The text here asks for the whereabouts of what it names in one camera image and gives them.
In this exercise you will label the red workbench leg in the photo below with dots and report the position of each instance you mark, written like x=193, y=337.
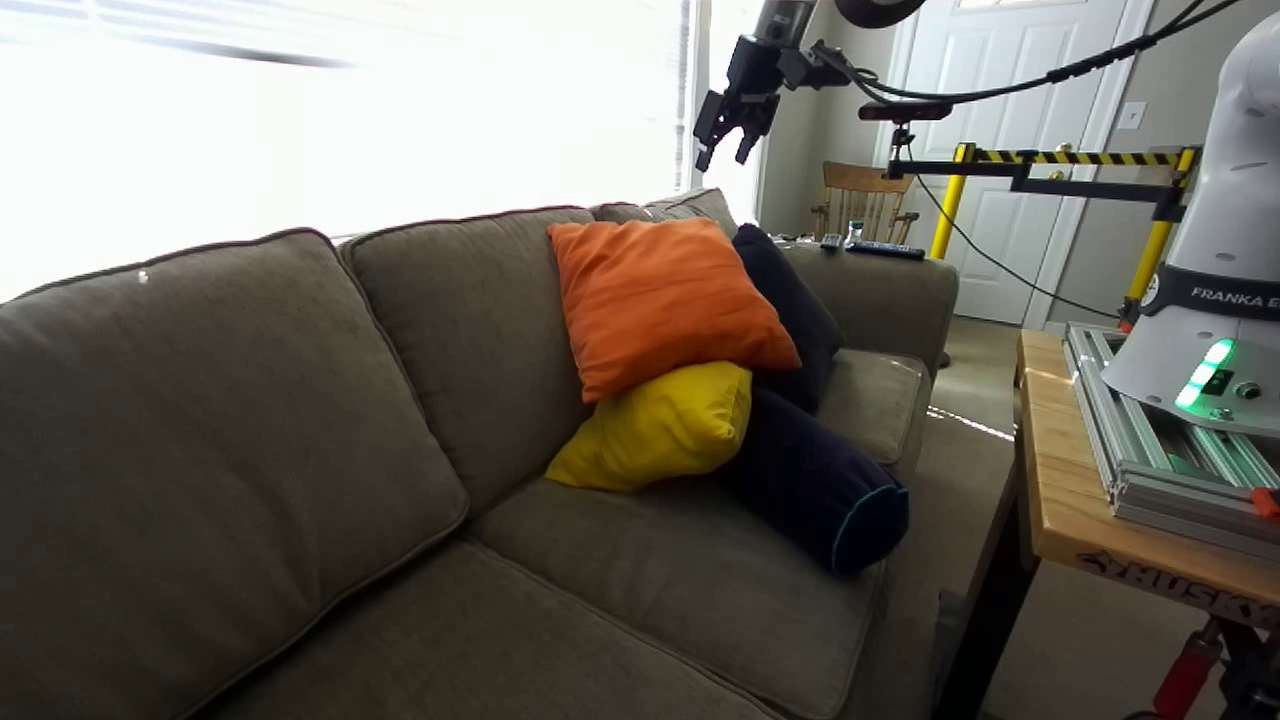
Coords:
x=1184, y=672

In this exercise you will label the white panel door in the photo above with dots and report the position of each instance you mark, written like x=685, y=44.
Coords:
x=1024, y=83

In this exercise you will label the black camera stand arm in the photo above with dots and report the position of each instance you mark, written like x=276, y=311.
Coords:
x=906, y=113

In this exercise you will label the navy pillow teal piping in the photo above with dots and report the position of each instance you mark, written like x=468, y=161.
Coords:
x=792, y=300
x=822, y=487

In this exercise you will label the yellow black barrier frame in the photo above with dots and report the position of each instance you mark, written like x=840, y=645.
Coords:
x=1041, y=167

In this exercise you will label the grey-brown fabric sofa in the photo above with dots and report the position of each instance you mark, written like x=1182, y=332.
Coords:
x=267, y=440

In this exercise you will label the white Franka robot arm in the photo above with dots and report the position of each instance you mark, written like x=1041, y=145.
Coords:
x=1221, y=240

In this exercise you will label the orange pillow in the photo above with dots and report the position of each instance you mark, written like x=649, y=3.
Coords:
x=663, y=300

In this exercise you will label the wooden chair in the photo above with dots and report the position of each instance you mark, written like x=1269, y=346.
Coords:
x=866, y=202

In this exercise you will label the aluminium rail base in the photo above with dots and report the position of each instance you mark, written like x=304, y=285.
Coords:
x=1175, y=452

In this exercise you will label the yellow pillow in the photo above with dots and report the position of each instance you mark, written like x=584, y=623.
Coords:
x=663, y=426

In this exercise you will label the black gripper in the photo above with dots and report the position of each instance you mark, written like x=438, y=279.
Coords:
x=755, y=75

